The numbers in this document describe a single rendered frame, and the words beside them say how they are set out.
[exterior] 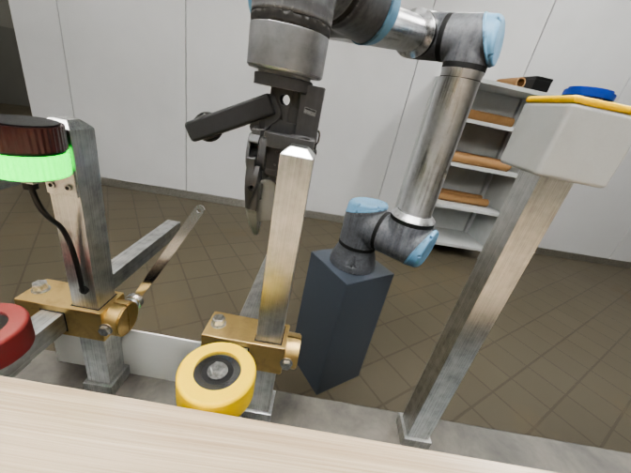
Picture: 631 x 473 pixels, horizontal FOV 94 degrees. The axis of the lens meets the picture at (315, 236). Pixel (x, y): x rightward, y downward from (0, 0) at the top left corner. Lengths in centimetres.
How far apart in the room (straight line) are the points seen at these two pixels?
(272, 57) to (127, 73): 304
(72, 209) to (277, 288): 25
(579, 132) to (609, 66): 375
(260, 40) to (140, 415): 38
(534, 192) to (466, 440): 45
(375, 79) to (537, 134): 275
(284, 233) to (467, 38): 77
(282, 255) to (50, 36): 345
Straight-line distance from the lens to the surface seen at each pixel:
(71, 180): 42
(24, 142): 37
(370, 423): 60
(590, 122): 36
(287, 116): 39
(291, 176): 31
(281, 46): 36
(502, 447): 70
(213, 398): 33
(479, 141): 348
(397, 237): 102
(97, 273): 48
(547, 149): 35
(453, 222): 364
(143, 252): 65
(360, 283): 113
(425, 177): 98
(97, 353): 56
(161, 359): 58
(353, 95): 303
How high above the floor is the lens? 118
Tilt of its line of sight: 25 degrees down
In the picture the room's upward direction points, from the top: 12 degrees clockwise
